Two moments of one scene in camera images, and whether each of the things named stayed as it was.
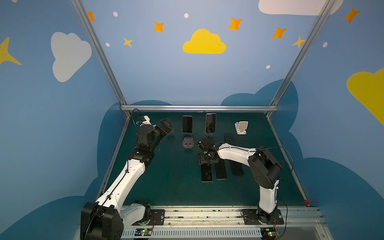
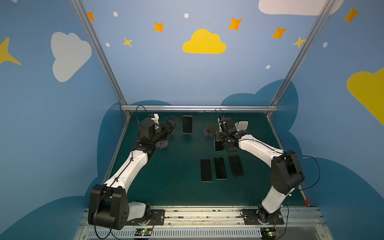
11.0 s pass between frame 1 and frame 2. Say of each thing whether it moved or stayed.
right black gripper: moved
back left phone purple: stayed
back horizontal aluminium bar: stayed
